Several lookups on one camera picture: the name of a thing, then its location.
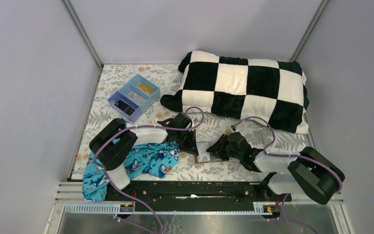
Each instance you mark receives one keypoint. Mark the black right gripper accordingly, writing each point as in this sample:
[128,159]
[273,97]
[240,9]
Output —
[222,147]

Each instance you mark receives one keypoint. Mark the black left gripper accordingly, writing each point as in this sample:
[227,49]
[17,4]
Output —
[187,142]

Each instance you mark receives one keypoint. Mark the brown leather card holder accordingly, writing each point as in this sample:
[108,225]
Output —
[213,158]

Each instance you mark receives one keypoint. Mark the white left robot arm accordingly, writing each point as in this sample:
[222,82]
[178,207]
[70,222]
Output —
[122,151]

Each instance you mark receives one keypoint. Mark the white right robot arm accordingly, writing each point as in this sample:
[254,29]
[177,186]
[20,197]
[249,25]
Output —
[307,172]

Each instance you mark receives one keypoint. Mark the gold card in box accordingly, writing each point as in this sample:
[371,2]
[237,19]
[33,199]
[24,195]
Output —
[146,89]

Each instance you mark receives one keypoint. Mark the silver card in box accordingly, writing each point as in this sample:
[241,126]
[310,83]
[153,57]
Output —
[135,97]

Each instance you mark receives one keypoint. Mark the black card in box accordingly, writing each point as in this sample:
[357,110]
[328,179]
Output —
[124,107]

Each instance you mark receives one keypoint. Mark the floral patterned table cloth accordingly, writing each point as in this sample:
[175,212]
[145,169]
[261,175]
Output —
[168,79]

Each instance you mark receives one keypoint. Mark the blue shark print shorts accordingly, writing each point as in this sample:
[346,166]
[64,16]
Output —
[156,159]

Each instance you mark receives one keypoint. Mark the blue three-compartment organizer box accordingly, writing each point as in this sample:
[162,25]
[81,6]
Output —
[131,85]

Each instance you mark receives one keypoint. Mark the black white checkered pillow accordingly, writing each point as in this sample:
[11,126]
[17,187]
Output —
[272,92]

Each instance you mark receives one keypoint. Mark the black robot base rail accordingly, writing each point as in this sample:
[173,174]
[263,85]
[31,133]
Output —
[171,192]

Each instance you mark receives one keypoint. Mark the perforated metal cable tray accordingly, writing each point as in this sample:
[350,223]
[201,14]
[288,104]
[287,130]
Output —
[184,208]

